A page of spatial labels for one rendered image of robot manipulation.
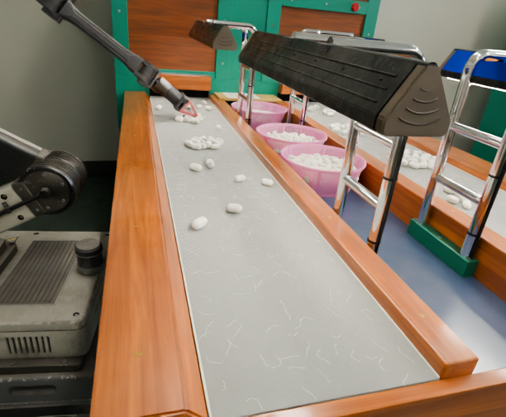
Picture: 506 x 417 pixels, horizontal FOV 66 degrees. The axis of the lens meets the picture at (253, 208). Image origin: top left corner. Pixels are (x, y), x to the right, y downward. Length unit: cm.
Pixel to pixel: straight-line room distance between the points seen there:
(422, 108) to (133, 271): 46
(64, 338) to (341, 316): 68
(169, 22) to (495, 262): 171
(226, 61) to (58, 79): 125
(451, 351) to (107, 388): 43
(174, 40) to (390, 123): 176
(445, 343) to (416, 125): 31
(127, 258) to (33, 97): 239
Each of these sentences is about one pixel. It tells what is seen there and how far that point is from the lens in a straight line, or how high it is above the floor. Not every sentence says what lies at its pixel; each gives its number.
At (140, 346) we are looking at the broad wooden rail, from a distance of 52.
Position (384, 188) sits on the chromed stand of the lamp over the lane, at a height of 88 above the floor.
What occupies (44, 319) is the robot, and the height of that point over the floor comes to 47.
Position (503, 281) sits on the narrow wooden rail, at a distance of 94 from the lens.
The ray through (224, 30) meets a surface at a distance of 133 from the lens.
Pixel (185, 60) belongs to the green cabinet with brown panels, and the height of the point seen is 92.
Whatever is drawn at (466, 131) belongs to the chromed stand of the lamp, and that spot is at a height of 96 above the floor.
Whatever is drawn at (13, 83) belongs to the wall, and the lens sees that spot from 300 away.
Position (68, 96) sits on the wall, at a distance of 296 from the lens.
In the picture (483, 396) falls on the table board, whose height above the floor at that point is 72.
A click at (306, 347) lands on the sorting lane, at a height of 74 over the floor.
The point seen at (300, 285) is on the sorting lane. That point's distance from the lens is 67.
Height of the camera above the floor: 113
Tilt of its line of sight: 26 degrees down
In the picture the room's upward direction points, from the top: 6 degrees clockwise
